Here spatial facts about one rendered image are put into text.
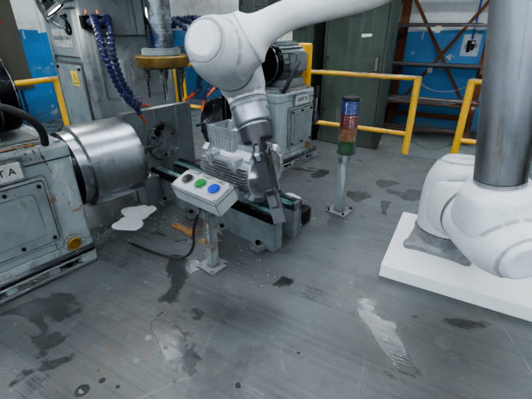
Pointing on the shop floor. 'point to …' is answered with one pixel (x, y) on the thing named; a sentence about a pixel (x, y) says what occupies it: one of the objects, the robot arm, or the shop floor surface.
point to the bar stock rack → (431, 70)
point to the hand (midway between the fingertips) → (276, 208)
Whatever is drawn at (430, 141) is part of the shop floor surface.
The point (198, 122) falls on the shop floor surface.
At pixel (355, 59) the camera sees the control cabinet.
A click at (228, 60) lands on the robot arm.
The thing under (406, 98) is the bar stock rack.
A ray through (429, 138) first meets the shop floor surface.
